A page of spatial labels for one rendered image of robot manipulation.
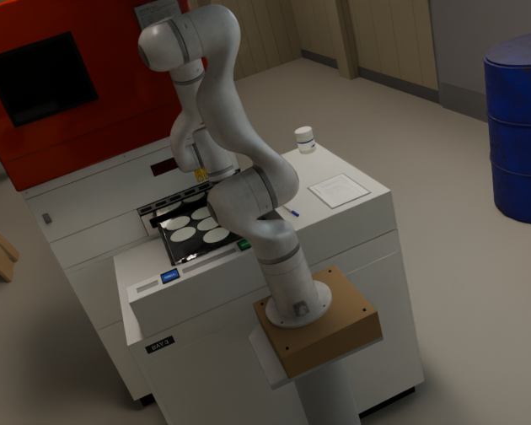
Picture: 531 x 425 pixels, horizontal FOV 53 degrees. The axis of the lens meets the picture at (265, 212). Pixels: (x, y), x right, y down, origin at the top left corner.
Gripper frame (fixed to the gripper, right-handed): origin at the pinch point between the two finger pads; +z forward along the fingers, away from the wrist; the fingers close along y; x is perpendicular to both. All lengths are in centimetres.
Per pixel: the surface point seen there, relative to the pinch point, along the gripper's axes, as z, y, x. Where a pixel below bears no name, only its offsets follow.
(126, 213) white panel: -5, -58, -34
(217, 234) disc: 8.4, -27.7, -5.5
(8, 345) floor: 68, -183, -139
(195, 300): 17.1, 1.0, -21.6
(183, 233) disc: 6.0, -39.1, -16.2
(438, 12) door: -32, -243, 245
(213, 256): 7.6, -3.3, -11.1
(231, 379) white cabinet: 51, -6, -20
